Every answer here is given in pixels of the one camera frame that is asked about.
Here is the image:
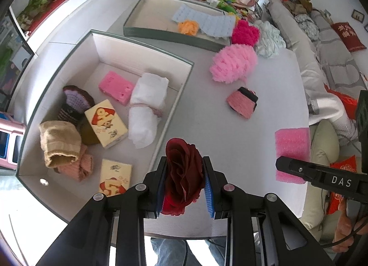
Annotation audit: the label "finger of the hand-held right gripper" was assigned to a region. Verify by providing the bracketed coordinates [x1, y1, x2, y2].
[275, 156, 315, 183]

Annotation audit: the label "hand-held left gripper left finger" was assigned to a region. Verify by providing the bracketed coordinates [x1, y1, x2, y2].
[36, 155, 170, 266]

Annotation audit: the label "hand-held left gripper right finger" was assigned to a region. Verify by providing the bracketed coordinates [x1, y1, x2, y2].
[202, 155, 335, 266]

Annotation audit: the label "pink foam sheet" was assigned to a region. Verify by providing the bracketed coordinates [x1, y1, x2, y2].
[274, 128, 311, 184]

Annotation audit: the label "dark red fabric rose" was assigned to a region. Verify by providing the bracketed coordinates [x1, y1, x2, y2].
[161, 138, 206, 216]

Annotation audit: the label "cream printed tissue packet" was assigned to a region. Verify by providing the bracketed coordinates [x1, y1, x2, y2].
[99, 159, 133, 197]
[84, 100, 128, 149]

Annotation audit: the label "beige knitted sock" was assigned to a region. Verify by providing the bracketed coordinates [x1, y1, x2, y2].
[39, 121, 82, 168]

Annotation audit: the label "pink sponge block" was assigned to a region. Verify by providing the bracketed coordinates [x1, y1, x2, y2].
[98, 71, 135, 106]

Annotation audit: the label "dark striped knitted hat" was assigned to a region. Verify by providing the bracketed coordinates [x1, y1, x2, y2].
[57, 85, 95, 125]

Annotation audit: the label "large white box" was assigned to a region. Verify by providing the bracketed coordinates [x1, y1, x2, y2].
[16, 29, 194, 223]

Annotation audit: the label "person's right hand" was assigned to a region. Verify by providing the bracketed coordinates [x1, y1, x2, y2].
[333, 197, 368, 252]

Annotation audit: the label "red cushion gold print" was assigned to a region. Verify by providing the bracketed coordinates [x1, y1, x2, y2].
[330, 21, 367, 53]
[325, 86, 360, 120]
[326, 155, 357, 216]

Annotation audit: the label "cream sofa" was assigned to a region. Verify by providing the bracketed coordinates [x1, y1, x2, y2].
[267, 0, 368, 240]

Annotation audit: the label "person's blue jeans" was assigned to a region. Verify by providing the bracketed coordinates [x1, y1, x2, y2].
[151, 237, 227, 266]

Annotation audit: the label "pink knitted pouch black trim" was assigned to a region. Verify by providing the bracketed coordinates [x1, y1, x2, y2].
[226, 86, 259, 120]

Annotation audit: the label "white rolled cloth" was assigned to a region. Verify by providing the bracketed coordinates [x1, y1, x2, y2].
[127, 73, 170, 149]

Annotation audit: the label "pink knitted sock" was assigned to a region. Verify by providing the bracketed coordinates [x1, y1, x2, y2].
[55, 144, 94, 182]

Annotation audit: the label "grey patterned blanket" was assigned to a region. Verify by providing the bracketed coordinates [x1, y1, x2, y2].
[313, 10, 368, 146]

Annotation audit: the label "light pink fluffy scarf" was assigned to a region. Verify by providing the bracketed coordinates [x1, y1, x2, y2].
[209, 44, 258, 84]

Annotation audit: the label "white fluffy scarf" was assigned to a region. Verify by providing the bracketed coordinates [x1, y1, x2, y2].
[253, 20, 286, 59]

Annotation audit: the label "magenta fluffy scarf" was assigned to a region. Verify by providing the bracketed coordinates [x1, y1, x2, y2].
[231, 19, 261, 47]

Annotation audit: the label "pink toy car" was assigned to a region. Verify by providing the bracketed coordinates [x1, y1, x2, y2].
[0, 112, 25, 170]

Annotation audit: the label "orange pom-pom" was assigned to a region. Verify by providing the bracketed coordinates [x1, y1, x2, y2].
[178, 20, 200, 36]

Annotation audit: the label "light blue bubble sheet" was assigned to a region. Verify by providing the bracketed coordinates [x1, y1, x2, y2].
[172, 6, 236, 38]

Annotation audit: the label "shallow grey cardboard box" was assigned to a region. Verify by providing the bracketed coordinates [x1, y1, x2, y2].
[123, 0, 239, 52]

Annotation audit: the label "glass-front cabinet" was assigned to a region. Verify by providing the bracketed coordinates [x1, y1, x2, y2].
[0, 16, 35, 111]

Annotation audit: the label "green leafy plants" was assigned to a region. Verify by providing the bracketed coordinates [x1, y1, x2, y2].
[17, 0, 62, 22]

